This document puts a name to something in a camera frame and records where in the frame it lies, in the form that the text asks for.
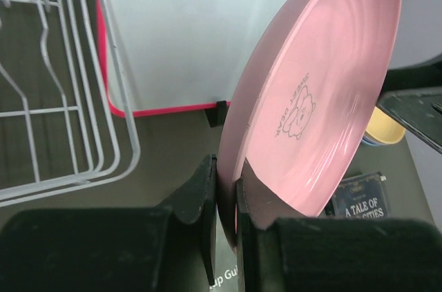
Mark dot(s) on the blue plate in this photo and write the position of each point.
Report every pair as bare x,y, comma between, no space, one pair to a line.
369,142

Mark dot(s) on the white wire dish rack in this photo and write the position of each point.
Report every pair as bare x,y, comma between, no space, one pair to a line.
66,118

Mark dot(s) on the red framed whiteboard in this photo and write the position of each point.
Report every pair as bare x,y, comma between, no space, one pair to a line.
184,55

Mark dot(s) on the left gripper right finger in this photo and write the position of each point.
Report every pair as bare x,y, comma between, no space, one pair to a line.
279,249

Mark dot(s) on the yellow plate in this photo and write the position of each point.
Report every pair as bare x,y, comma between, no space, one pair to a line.
383,129

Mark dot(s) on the pink plate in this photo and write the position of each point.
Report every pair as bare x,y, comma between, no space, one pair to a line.
304,100

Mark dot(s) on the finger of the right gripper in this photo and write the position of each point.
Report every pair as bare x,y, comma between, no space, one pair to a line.
417,110

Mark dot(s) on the Tale of Two Cities book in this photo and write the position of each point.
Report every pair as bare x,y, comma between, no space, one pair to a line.
362,196

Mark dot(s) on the black white setup guide booklet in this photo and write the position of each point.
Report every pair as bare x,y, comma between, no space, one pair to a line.
226,268

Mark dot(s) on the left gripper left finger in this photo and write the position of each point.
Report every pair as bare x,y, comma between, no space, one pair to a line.
168,247

